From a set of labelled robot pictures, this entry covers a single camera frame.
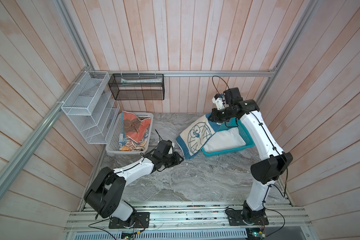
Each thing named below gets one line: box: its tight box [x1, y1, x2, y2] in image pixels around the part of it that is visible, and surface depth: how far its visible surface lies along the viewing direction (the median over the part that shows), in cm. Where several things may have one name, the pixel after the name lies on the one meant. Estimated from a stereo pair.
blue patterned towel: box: [176, 113, 221, 160], surface depth 91 cm
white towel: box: [203, 127, 246, 153], surface depth 103 cm
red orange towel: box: [122, 110, 152, 143], surface depth 110 cm
